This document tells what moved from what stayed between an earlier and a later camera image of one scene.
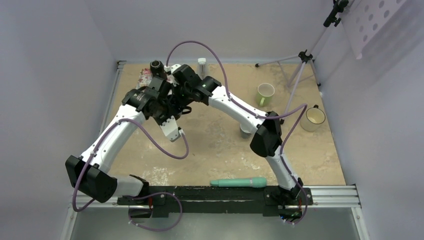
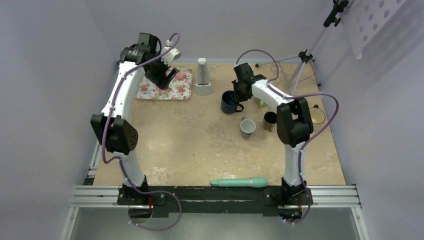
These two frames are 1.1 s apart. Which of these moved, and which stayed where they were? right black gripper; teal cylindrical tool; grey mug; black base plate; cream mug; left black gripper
Moved: right black gripper; left black gripper
Stayed: grey mug; black base plate; teal cylindrical tool; cream mug
